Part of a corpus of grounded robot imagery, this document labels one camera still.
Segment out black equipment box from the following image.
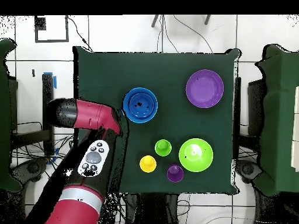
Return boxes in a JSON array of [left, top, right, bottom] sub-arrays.
[[8, 76, 19, 131], [247, 79, 266, 138]]

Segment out large purple bowl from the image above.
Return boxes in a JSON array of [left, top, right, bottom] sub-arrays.
[[186, 69, 224, 109]]

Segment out large light blue bowl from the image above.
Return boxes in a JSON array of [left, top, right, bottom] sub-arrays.
[[121, 87, 159, 124]]

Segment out gray square floor frame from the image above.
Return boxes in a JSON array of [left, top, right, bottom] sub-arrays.
[[34, 15, 69, 43]]

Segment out tangle of floor cables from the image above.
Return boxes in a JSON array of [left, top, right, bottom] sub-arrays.
[[10, 121, 75, 176]]

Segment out black floor cable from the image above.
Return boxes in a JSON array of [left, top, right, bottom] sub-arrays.
[[67, 15, 94, 52]]

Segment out green cup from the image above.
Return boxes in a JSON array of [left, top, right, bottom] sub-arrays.
[[154, 139, 172, 157]]

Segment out black floor stand base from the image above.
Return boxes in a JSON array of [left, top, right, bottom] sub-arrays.
[[235, 159, 263, 184], [10, 157, 51, 185]]

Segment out camera tripod legs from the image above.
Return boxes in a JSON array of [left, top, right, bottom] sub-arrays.
[[151, 14, 211, 28]]

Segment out side table green cloth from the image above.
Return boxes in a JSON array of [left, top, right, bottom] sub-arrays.
[[0, 38, 23, 193], [253, 44, 299, 197]]

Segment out large green bowl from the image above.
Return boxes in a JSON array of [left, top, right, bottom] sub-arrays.
[[178, 138, 214, 173]]

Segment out black metal stand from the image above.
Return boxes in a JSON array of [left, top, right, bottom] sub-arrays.
[[11, 72, 57, 156], [233, 76, 242, 159]]

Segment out yellow cup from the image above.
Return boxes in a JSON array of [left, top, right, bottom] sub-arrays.
[[139, 155, 158, 174]]

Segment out dark green tablecloth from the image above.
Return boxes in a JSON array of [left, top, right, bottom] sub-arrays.
[[74, 45, 241, 195]]

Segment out purple cup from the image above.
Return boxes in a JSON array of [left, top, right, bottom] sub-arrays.
[[166, 163, 185, 183]]

